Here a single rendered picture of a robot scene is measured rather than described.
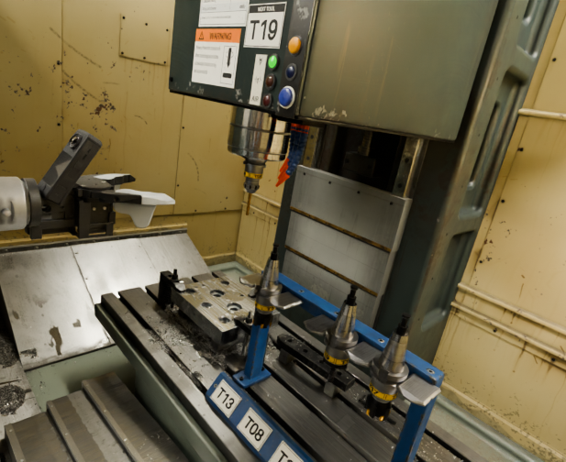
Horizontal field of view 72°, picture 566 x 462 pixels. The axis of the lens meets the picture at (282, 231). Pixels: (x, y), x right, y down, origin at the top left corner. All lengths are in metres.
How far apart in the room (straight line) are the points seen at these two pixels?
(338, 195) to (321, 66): 0.76
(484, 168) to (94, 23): 1.59
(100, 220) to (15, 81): 1.20
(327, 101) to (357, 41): 0.12
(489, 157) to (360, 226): 0.52
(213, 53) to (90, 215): 0.42
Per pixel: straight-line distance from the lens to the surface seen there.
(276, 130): 0.98
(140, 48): 1.97
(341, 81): 0.74
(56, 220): 0.67
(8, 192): 0.63
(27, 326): 1.74
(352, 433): 1.08
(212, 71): 0.87
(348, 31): 0.74
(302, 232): 1.53
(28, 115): 1.84
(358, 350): 0.77
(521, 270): 1.58
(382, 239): 1.31
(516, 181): 1.56
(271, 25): 0.75
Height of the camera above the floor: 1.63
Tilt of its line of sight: 18 degrees down
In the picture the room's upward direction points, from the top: 10 degrees clockwise
